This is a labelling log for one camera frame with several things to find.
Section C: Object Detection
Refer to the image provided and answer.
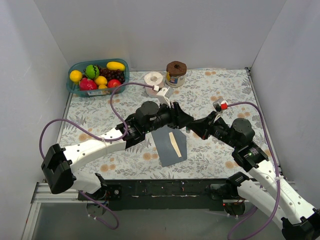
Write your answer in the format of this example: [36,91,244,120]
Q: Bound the cream letter paper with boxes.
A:
[168,132,182,158]

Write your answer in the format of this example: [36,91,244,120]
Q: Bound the grey envelope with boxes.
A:
[151,126,188,167]

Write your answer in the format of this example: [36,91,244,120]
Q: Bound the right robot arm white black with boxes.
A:
[187,111,320,240]

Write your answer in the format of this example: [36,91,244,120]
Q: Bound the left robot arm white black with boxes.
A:
[41,101,194,200]

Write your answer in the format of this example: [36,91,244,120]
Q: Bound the white toilet paper roll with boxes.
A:
[144,71,164,98]

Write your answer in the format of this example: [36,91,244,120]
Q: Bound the floral table mat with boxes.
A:
[59,69,270,180]

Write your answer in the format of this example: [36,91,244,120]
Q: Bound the brown toilet paper roll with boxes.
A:
[165,61,187,88]

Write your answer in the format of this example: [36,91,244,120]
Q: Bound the red apple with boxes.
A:
[107,79,122,88]

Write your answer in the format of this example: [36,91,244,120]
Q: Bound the dark purple grapes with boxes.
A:
[96,65,125,84]

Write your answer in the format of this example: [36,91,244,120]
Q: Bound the small yellow fruit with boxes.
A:
[98,84,108,90]

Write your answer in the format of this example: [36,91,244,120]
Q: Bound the yellow lemon centre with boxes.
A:
[94,75,108,86]

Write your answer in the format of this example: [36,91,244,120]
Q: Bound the yellow lemon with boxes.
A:
[69,70,83,85]
[94,75,108,86]

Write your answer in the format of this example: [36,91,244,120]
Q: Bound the yellow mango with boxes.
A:
[106,61,126,72]

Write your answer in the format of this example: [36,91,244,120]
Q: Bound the pink dragon fruit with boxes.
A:
[78,77,98,91]

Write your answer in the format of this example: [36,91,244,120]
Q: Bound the green watermelon ball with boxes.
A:
[84,64,100,80]

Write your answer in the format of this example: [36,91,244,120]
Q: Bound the teal plastic fruit basket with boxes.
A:
[66,58,130,97]

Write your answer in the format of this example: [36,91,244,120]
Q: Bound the yellow lemon left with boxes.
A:
[69,70,83,85]

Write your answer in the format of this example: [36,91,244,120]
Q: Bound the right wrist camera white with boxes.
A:
[212,97,228,123]

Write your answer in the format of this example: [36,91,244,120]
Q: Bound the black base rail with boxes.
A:
[77,174,257,212]

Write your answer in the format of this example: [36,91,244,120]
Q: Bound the aluminium frame rail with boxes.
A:
[21,181,313,240]

